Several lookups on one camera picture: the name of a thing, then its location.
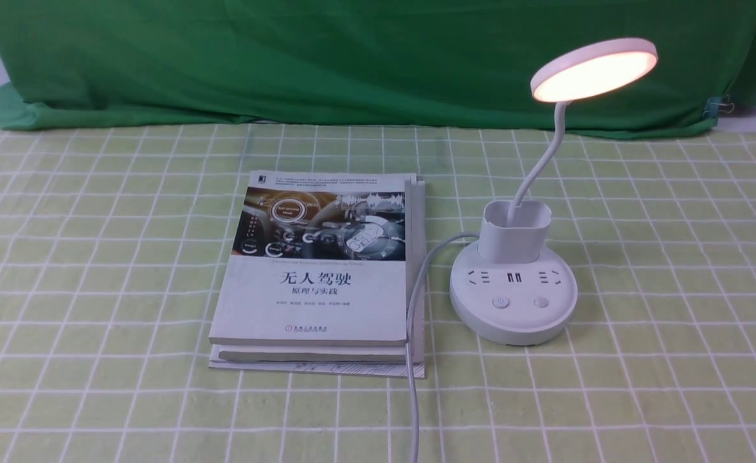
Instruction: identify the white desk lamp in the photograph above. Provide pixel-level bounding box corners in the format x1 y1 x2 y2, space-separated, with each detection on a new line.
449 37 658 347

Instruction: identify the white top book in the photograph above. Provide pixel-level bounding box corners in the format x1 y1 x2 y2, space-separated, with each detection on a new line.
210 170 419 347

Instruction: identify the white book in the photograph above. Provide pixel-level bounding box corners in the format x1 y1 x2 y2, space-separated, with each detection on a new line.
210 170 419 347
208 179 427 378

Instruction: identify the white bottom book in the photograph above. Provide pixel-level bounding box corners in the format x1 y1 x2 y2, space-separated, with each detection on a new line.
208 179 427 378

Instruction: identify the green backdrop cloth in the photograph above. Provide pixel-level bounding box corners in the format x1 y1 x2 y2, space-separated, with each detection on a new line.
0 1 756 140

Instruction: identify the green checkered tablecloth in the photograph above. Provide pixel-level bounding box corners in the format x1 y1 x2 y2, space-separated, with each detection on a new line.
0 124 756 462

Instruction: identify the teal binder clip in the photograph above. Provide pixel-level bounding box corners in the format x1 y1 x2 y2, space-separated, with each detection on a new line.
702 95 735 120

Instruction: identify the white lamp power cable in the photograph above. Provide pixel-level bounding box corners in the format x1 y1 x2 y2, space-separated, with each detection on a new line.
405 232 482 463

